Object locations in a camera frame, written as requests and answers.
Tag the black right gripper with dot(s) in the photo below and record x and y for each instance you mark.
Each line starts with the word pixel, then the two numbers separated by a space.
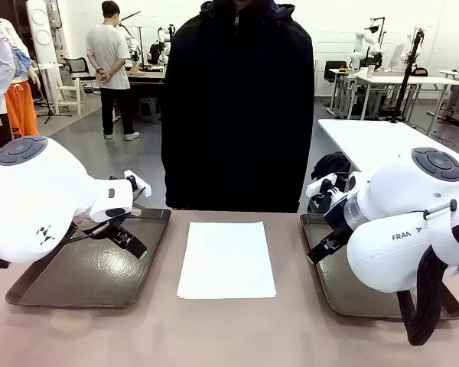
pixel 340 219

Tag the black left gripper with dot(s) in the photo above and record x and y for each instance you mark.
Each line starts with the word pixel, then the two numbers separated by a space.
pixel 118 226

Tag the white A4 paper sheet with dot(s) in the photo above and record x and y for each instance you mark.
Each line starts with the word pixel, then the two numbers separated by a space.
pixel 225 260

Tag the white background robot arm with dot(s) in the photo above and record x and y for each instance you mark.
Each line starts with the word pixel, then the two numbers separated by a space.
pixel 361 42
pixel 408 44

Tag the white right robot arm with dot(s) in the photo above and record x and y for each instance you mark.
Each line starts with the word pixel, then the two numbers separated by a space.
pixel 405 199

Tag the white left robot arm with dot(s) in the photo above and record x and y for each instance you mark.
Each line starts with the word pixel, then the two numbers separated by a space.
pixel 42 191

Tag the brown plastic tray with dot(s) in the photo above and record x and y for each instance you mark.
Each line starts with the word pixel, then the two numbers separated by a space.
pixel 329 286
pixel 99 275

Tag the black bag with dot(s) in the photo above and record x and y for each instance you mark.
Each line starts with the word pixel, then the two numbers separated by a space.
pixel 331 162

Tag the large white table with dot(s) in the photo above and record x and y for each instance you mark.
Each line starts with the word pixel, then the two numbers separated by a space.
pixel 367 137

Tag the grey plastic stool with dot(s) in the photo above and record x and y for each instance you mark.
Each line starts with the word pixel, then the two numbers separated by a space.
pixel 150 109

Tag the black floor stand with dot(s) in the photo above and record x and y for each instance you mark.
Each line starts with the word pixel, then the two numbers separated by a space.
pixel 49 112

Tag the person in black jacket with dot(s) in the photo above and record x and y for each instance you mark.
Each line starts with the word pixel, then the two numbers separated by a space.
pixel 237 114

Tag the wooden top work table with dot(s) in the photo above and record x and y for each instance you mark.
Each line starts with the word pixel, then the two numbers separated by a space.
pixel 145 76

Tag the white background desk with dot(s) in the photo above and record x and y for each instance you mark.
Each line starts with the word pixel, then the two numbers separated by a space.
pixel 405 81

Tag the black mesh office chair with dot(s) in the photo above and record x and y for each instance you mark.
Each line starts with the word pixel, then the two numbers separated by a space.
pixel 76 67

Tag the black tripod stand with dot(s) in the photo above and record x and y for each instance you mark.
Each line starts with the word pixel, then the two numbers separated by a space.
pixel 407 76

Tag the man in white t-shirt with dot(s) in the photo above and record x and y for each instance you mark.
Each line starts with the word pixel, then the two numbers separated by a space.
pixel 107 49

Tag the white tower air conditioner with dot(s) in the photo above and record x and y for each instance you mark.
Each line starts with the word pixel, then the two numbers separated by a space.
pixel 42 34

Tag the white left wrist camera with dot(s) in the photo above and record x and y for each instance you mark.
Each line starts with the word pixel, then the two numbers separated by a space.
pixel 141 187

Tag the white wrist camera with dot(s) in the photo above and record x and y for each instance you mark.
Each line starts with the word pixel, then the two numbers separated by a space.
pixel 141 187
pixel 321 183

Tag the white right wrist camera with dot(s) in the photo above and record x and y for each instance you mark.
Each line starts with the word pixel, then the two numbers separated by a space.
pixel 321 183

